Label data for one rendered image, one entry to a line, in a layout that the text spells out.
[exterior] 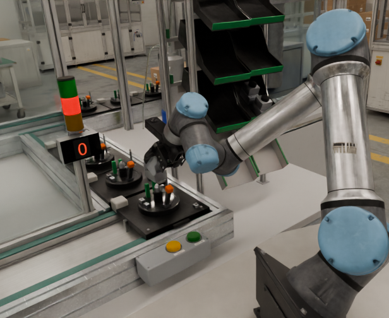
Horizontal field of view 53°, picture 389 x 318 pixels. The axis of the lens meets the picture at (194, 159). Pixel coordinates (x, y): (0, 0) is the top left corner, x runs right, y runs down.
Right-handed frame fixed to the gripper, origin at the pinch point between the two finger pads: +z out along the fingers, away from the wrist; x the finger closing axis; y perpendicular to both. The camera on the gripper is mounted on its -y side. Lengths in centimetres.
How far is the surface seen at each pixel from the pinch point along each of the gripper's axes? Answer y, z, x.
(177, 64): -64, 38, 59
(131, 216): 10.6, 11.0, -10.3
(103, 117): -75, 91, 32
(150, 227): 17.7, 4.7, -8.8
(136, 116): -72, 94, 54
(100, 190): -7.1, 26.9, -10.4
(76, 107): -20.4, -9.4, -18.2
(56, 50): -34.1, -18.6, -19.5
